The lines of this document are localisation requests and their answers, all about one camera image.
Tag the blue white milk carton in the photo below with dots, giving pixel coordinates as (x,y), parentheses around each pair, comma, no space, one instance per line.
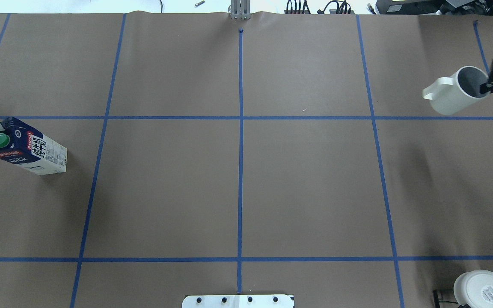
(26,147)

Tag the white mug grey inside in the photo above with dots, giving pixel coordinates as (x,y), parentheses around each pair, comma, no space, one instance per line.
(449,95)

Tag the black power strip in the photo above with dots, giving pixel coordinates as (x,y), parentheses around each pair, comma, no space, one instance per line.
(321,7)

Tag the aluminium frame post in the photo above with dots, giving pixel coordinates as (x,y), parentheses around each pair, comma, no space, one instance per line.
(240,9)

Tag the white cup on rack lower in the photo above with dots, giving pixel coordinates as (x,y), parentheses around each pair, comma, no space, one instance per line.
(474,289)

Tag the black laptop computer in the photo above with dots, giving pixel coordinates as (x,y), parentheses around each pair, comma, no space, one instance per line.
(434,7)

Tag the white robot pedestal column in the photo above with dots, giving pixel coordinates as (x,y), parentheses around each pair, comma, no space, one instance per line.
(239,301)

